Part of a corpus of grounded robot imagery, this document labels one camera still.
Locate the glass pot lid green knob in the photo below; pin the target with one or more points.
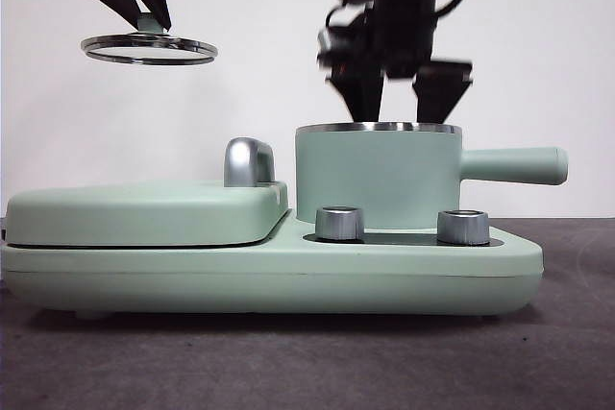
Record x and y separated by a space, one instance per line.
149 25

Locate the silver control knob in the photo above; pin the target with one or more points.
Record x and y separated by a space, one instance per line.
461 227
338 225

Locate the green breakfast maker base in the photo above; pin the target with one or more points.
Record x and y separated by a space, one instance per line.
269 280

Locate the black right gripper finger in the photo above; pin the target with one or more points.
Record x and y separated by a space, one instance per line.
439 90
365 93

